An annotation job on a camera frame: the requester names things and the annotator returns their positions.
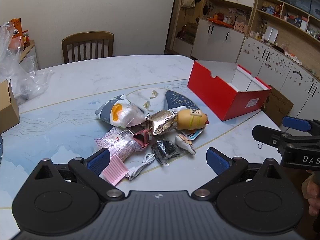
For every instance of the pink patterned packet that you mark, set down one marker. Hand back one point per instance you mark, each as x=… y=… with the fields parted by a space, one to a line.
x=117 y=141

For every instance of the wooden wall shelf unit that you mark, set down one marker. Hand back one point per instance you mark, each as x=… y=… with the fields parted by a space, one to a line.
x=287 y=10

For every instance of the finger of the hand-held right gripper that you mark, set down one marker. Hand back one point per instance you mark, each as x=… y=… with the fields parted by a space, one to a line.
x=296 y=123
x=268 y=133

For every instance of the pink toy radio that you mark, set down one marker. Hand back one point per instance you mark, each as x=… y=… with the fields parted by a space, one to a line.
x=240 y=27

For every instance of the brown wooden chair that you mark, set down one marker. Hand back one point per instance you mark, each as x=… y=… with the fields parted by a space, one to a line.
x=87 y=36

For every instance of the person's right hand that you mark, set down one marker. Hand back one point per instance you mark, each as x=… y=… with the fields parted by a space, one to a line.
x=314 y=190

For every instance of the marble patterned desktop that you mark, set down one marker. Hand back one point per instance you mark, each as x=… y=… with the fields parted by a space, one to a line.
x=100 y=75

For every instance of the small wooden side cabinet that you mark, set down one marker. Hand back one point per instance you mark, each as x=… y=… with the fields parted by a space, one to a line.
x=28 y=55

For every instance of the open wooden niche shelf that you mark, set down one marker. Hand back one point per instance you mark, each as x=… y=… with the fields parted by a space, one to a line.
x=175 y=17

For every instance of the pink binder clip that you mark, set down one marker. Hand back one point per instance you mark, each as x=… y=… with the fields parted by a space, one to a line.
x=138 y=138

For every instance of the beige tote bag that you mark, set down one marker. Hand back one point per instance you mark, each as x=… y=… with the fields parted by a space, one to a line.
x=187 y=2

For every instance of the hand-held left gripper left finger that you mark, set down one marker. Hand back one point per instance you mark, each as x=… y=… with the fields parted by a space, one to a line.
x=98 y=161

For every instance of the red sauce jar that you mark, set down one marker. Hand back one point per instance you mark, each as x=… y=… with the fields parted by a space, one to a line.
x=26 y=40

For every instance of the red cardboard box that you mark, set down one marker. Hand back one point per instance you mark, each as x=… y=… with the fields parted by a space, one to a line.
x=212 y=90

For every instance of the yellow duck toy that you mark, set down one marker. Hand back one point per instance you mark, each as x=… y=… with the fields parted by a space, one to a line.
x=190 y=118

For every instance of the clear plastic bag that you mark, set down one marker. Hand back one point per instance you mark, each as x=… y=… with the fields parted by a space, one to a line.
x=12 y=67

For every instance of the orange snack bag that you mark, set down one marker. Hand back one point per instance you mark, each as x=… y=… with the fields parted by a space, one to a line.
x=16 y=28

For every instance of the gold foil packet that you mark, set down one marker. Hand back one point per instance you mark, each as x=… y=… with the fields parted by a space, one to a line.
x=162 y=122

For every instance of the egg print snack packet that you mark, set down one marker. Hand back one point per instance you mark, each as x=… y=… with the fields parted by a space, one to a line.
x=120 y=113

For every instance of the white base cabinets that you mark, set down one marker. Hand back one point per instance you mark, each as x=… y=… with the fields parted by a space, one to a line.
x=275 y=60

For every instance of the brown printed cardboard box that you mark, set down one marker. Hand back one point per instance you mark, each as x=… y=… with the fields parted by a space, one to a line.
x=280 y=105

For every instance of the orange tray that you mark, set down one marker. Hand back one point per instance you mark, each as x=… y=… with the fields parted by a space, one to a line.
x=220 y=22

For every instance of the pink ribbed soap tray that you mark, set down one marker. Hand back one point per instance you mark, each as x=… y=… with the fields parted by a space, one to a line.
x=115 y=171

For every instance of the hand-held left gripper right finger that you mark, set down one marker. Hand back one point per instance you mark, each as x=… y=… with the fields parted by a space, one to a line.
x=217 y=161

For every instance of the white rounded containers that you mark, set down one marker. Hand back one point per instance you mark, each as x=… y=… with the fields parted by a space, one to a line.
x=271 y=34

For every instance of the white tooth toy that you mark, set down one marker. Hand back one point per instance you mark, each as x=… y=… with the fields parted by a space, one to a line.
x=186 y=145

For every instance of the blue orange snack packet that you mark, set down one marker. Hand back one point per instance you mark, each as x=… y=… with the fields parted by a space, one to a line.
x=196 y=134

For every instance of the black bead packet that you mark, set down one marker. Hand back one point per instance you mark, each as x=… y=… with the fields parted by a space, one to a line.
x=163 y=151

